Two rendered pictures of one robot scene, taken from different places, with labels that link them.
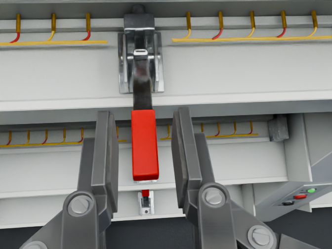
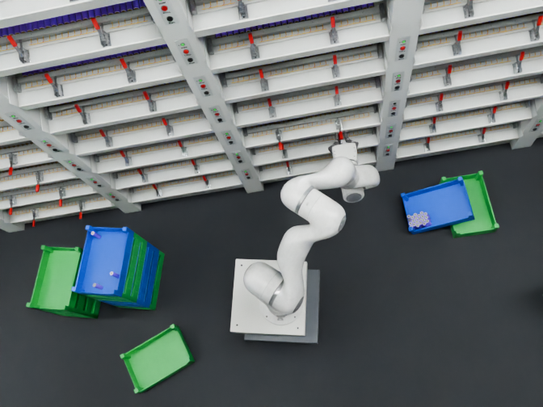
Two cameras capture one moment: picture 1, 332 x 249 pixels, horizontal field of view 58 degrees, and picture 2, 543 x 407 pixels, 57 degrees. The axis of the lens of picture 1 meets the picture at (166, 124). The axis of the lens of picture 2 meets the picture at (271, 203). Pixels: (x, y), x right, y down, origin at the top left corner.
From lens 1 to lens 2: 203 cm
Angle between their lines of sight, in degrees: 12
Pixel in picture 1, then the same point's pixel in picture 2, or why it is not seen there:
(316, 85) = (365, 123)
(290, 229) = (402, 171)
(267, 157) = (372, 138)
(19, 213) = (298, 169)
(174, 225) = not seen: hidden behind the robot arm
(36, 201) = (303, 165)
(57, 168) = (317, 148)
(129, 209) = not seen: hidden behind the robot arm
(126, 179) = not seen: hidden behind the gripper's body
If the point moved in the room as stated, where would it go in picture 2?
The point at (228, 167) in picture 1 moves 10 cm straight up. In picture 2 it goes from (361, 142) to (362, 132)
